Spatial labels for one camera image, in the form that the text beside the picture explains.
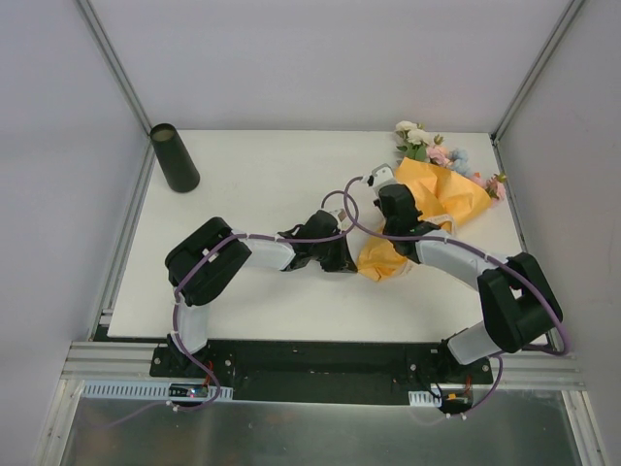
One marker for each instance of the orange wrapping paper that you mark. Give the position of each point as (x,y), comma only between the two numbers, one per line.
(439,193)

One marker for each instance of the cream lace ribbon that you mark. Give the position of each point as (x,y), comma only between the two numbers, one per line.
(436,221)

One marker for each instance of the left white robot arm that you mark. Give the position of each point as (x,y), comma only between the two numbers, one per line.
(202,265)

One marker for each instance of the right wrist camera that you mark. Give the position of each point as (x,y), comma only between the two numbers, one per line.
(381,176)

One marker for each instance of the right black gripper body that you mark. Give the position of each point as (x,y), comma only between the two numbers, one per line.
(388,195)

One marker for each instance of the right white cable duct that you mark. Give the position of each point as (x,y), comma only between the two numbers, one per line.
(425,399)

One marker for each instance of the black cylindrical vase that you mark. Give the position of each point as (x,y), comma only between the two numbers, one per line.
(174,159)

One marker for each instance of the left white cable duct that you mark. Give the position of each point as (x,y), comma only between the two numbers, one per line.
(176,392)

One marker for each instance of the aluminium frame rail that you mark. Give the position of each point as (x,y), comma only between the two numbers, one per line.
(108,360)

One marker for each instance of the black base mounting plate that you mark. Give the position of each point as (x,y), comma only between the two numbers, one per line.
(321,372)

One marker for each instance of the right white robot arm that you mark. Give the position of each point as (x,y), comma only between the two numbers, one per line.
(516,300)

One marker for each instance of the white cable duct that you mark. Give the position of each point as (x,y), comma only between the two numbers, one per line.
(425,399)
(176,392)

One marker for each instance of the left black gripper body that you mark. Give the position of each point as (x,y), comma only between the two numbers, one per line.
(343,254)

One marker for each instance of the artificial flower bunch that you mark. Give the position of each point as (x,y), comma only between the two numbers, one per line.
(417,144)

